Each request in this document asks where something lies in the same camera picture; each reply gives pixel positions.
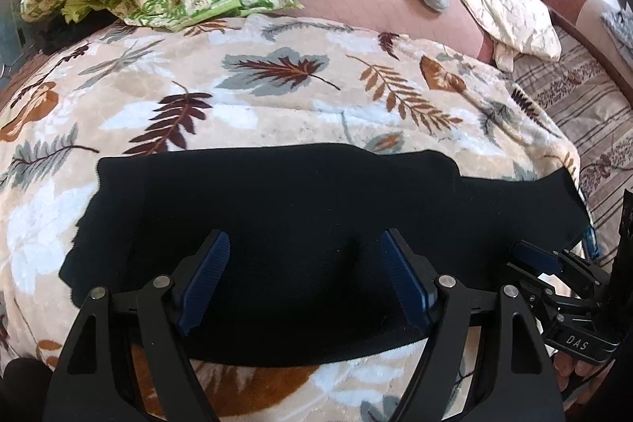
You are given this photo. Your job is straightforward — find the black pants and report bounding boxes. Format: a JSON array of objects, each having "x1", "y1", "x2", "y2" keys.
[{"x1": 59, "y1": 144, "x2": 589, "y2": 367}]

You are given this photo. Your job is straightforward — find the person's right hand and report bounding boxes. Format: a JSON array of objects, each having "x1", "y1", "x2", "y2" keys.
[{"x1": 553, "y1": 351, "x2": 614, "y2": 413}]

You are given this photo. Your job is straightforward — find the cream floral crumpled cloth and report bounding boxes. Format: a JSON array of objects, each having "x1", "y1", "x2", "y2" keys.
[{"x1": 461, "y1": 0, "x2": 562, "y2": 73}]

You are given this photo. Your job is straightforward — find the brown padded headboard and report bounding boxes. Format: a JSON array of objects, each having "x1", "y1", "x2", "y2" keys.
[{"x1": 541, "y1": 0, "x2": 632, "y2": 102}]

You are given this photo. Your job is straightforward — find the leaf-pattern fleece blanket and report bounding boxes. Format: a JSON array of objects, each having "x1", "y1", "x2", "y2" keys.
[{"x1": 0, "y1": 13, "x2": 590, "y2": 422}]

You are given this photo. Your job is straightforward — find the pink bed sheet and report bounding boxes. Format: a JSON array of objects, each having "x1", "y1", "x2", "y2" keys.
[{"x1": 285, "y1": 0, "x2": 493, "y2": 63}]

